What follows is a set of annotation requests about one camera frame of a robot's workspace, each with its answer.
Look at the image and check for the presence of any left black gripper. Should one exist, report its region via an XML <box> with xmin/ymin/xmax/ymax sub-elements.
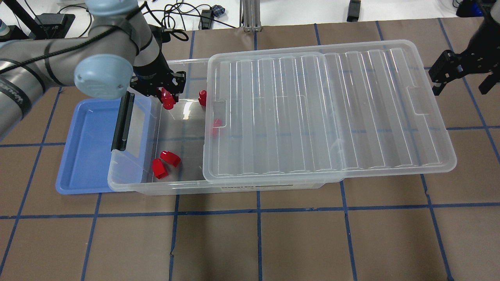
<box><xmin>130</xmin><ymin>52</ymin><xmax>186</xmax><ymax>104</ymax></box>

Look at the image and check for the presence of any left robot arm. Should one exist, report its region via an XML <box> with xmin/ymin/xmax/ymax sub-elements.
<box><xmin>0</xmin><ymin>0</ymin><xmax>186</xmax><ymax>139</ymax></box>

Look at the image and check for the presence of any black adapter top edge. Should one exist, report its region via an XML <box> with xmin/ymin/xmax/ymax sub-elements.
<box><xmin>346</xmin><ymin>0</ymin><xmax>361</xmax><ymax>22</ymax></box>

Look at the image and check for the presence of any red block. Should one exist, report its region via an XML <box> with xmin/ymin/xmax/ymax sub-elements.
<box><xmin>160</xmin><ymin>151</ymin><xmax>182</xmax><ymax>168</ymax></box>
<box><xmin>152</xmin><ymin>158</ymin><xmax>169</xmax><ymax>180</ymax></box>
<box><xmin>161</xmin><ymin>88</ymin><xmax>175</xmax><ymax>110</ymax></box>
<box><xmin>211</xmin><ymin>119</ymin><xmax>223</xmax><ymax>137</ymax></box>
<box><xmin>198</xmin><ymin>90</ymin><xmax>207</xmax><ymax>107</ymax></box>

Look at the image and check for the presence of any black cable bundle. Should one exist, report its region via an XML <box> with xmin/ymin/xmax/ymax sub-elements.
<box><xmin>141</xmin><ymin>3</ymin><xmax>236</xmax><ymax>41</ymax></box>

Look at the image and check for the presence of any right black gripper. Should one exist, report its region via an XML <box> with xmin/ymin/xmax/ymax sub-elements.
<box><xmin>429</xmin><ymin>23</ymin><xmax>500</xmax><ymax>96</ymax></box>

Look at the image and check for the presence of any black box latch handle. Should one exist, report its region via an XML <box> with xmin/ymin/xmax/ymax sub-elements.
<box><xmin>111</xmin><ymin>91</ymin><xmax>135</xmax><ymax>151</ymax></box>

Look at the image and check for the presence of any clear plastic storage box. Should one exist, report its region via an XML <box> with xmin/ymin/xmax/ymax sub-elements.
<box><xmin>114</xmin><ymin>53</ymin><xmax>344</xmax><ymax>196</ymax></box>

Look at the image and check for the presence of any blue plastic tray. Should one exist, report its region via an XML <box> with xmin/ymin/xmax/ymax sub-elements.
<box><xmin>55</xmin><ymin>96</ymin><xmax>154</xmax><ymax>195</ymax></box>

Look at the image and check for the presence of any clear plastic box lid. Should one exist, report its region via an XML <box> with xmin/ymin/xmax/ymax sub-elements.
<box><xmin>202</xmin><ymin>39</ymin><xmax>457</xmax><ymax>186</ymax></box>

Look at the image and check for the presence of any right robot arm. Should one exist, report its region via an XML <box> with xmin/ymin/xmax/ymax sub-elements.
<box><xmin>429</xmin><ymin>0</ymin><xmax>500</xmax><ymax>96</ymax></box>

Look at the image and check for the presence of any aluminium frame post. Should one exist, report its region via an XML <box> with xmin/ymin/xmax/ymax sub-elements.
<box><xmin>240</xmin><ymin>0</ymin><xmax>262</xmax><ymax>32</ymax></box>

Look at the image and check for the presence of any red block back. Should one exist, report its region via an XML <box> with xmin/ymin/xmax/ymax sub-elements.
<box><xmin>198</xmin><ymin>90</ymin><xmax>207</xmax><ymax>107</ymax></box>

